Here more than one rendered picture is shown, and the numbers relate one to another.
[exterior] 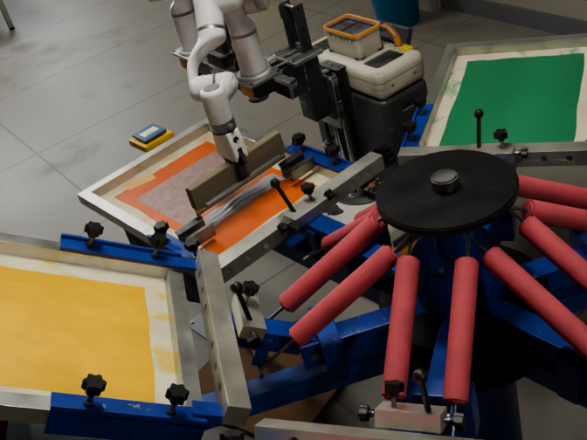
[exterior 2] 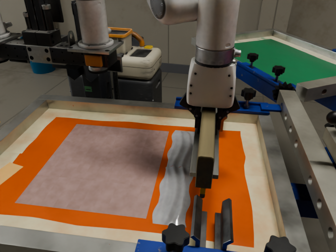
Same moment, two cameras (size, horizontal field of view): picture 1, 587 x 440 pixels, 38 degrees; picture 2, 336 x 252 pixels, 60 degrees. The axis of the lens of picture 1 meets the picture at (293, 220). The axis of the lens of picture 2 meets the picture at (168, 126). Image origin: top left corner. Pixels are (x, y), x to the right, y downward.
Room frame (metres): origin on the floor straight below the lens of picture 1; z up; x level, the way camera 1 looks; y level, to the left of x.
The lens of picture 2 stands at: (1.96, 0.61, 1.45)
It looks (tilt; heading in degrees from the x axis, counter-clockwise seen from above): 32 degrees down; 311
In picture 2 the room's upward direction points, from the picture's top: straight up
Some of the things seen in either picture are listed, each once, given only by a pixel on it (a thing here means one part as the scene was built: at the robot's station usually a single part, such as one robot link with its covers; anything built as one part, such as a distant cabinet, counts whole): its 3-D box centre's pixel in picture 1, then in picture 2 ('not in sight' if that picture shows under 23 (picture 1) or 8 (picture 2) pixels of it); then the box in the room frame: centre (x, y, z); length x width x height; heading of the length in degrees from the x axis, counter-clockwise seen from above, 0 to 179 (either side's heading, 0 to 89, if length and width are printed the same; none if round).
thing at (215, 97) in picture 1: (221, 96); (207, 12); (2.30, 0.11, 1.33); 0.15 x 0.10 x 0.11; 167
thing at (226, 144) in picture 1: (228, 140); (211, 80); (2.26, 0.12, 1.20); 0.10 x 0.08 x 0.11; 33
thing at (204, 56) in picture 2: (224, 123); (217, 52); (2.26, 0.12, 1.26); 0.09 x 0.07 x 0.03; 33
